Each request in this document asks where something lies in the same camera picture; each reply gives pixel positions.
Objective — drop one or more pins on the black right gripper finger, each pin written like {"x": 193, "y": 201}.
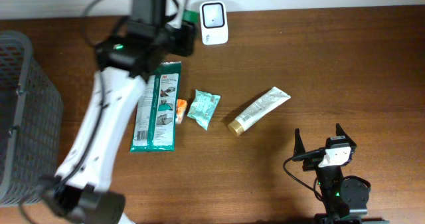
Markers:
{"x": 339, "y": 130}
{"x": 298, "y": 146}

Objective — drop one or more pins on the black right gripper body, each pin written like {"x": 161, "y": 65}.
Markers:
{"x": 311, "y": 164}

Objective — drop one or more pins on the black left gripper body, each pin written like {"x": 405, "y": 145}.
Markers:
{"x": 178, "y": 39}

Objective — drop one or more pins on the white tube with gold cap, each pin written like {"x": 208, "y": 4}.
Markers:
{"x": 257, "y": 110}

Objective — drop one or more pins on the orange small packet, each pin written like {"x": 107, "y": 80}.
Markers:
{"x": 181, "y": 107}

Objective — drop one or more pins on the teal snack packet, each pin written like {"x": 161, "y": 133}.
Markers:
{"x": 203, "y": 107}

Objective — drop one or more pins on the green white 3M package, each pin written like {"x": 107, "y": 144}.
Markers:
{"x": 157, "y": 111}

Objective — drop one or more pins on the green lid glass jar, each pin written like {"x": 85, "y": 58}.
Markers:
{"x": 191, "y": 16}

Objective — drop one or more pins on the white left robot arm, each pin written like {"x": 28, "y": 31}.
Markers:
{"x": 79, "y": 192}

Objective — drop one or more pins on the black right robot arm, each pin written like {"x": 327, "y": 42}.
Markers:
{"x": 344, "y": 198}

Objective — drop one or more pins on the white barcode scanner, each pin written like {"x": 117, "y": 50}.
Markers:
{"x": 214, "y": 24}

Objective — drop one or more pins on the grey plastic mesh basket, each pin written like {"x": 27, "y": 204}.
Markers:
{"x": 31, "y": 116}

